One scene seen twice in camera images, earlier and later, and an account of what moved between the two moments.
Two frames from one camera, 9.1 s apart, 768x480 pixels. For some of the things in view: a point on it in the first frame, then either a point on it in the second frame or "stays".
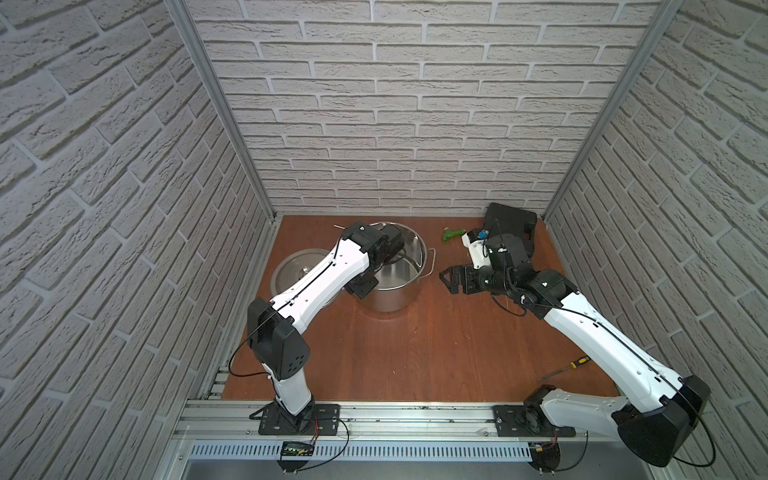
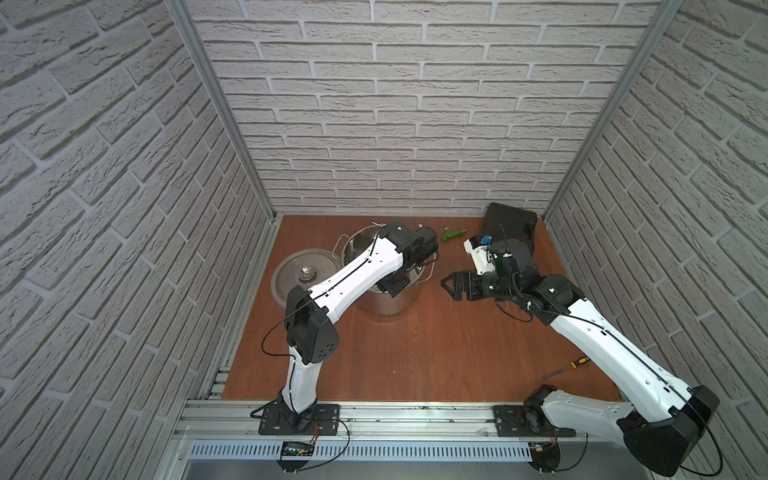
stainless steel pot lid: [294, 267] stays
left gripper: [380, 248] → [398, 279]
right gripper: [466, 271] stays
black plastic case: [503, 219] stays
